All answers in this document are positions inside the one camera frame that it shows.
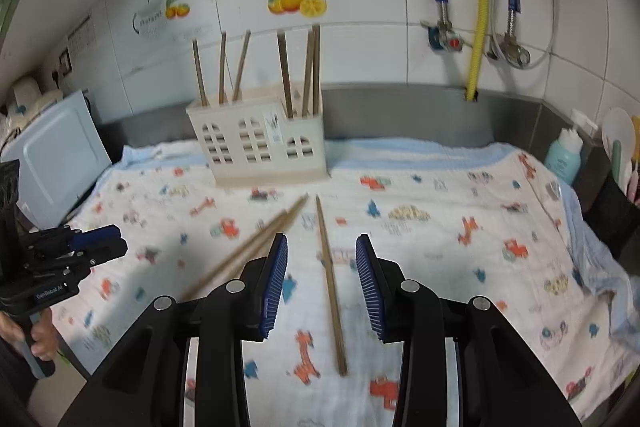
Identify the white microwave oven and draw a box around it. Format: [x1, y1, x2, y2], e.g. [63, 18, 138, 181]
[0, 89, 114, 229]

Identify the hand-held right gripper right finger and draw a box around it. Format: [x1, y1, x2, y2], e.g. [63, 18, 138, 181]
[355, 233, 583, 427]

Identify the person's left hand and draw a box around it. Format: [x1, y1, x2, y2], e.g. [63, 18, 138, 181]
[0, 309, 57, 362]

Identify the black utensil holder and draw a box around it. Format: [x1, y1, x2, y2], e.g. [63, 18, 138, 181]
[574, 166, 640, 259]

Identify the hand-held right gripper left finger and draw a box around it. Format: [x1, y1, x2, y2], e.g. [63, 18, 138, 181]
[57, 233, 289, 427]

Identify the white rice cooker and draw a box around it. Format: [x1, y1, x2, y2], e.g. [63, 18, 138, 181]
[6, 74, 64, 114]

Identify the metal water valve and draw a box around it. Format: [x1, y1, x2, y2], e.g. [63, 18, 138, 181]
[487, 34, 532, 68]

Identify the black wall socket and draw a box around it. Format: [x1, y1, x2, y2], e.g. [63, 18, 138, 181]
[52, 49, 71, 86]

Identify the white rice paddle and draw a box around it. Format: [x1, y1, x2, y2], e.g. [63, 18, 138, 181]
[601, 107, 637, 188]

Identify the white wall label sticker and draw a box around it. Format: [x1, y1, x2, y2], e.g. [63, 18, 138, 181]
[67, 18, 97, 58]

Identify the teal soap pump bottle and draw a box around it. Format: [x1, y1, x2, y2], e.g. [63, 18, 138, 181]
[543, 109, 599, 186]

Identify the red handled water valve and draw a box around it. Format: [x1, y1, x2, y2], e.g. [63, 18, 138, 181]
[421, 20, 472, 54]

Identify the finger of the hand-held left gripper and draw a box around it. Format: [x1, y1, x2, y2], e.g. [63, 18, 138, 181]
[72, 225, 123, 251]
[82, 239, 129, 266]

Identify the cream plastic chopstick holder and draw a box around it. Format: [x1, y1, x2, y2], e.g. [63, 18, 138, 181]
[186, 86, 332, 188]

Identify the cartoon printed blanket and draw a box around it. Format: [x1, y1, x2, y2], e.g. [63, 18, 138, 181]
[50, 137, 640, 427]

